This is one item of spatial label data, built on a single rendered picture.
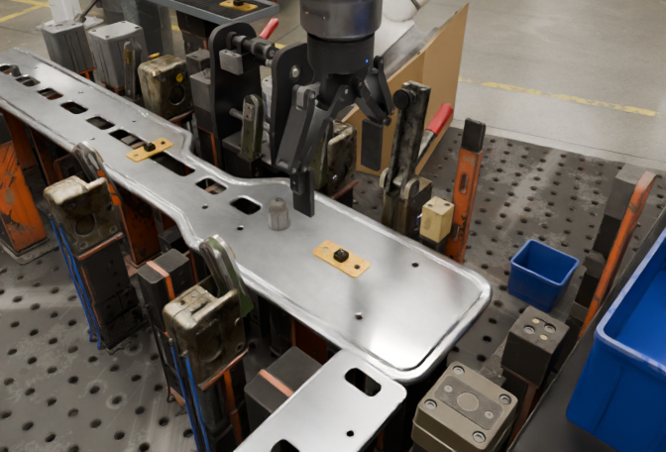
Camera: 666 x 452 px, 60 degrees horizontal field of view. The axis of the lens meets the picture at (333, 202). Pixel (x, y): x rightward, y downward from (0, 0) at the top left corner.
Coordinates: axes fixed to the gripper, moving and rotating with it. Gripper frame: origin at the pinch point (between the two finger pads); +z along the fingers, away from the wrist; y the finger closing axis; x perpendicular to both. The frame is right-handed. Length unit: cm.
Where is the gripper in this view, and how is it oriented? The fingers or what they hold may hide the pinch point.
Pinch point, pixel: (339, 181)
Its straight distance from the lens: 75.3
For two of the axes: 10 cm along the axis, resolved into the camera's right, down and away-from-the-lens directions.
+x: 7.6, 3.9, -5.2
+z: 0.0, 8.0, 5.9
